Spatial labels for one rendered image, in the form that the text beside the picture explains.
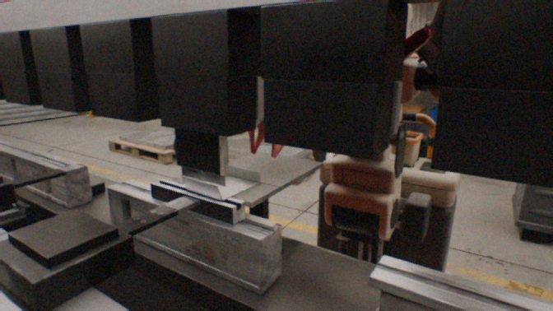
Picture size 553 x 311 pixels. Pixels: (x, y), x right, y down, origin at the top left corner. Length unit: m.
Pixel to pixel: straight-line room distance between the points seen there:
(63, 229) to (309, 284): 0.36
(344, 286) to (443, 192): 0.87
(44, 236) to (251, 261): 0.27
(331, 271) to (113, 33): 0.54
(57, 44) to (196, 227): 0.46
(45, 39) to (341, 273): 0.73
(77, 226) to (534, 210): 2.76
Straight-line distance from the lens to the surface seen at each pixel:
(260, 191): 0.61
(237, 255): 0.56
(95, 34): 0.70
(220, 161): 0.55
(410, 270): 0.49
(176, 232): 0.65
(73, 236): 0.45
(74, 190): 0.96
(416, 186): 1.41
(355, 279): 0.62
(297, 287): 0.59
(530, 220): 2.95
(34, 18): 0.90
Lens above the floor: 1.23
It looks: 16 degrees down
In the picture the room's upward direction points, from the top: straight up
